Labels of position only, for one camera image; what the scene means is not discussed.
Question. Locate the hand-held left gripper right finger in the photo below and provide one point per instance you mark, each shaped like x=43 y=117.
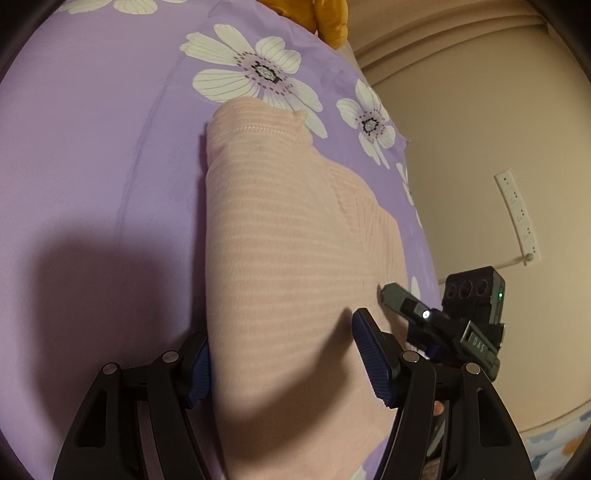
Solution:
x=374 y=364

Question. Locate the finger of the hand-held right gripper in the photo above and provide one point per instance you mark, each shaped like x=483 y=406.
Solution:
x=404 y=300
x=422 y=339

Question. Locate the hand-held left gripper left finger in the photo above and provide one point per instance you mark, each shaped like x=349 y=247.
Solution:
x=198 y=374

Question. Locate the pink striped sweater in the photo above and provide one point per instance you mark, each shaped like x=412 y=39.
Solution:
x=286 y=258

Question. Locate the white power strip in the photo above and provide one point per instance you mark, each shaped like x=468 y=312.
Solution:
x=518 y=212

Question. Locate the patterned floor mat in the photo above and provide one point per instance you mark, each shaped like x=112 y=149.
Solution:
x=556 y=445

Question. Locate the purple floral bed sheet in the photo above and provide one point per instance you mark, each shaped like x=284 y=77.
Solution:
x=92 y=161

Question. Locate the pink curtain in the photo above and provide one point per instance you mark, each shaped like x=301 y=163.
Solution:
x=415 y=37

